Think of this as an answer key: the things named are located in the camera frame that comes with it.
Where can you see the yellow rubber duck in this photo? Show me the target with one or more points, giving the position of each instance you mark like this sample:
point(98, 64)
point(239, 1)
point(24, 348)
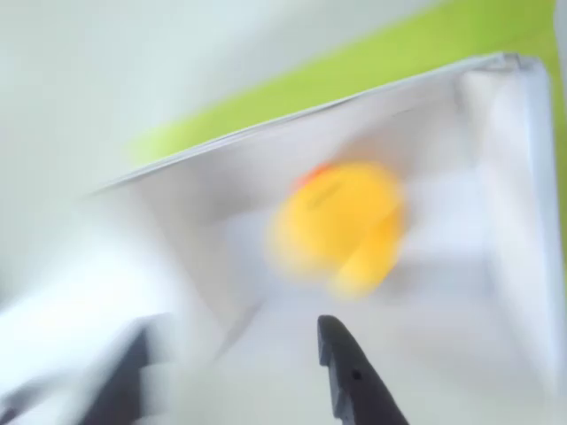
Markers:
point(336, 226)

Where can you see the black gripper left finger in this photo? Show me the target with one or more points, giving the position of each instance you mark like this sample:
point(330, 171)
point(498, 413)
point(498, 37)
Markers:
point(128, 376)

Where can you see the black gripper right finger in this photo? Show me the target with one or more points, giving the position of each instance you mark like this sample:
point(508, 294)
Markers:
point(354, 389)

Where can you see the wide yellow tape strip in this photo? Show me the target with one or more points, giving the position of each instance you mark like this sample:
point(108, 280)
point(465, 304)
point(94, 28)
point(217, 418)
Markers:
point(354, 62)

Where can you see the white cardboard box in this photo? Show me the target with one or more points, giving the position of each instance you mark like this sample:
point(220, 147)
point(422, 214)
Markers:
point(465, 177)

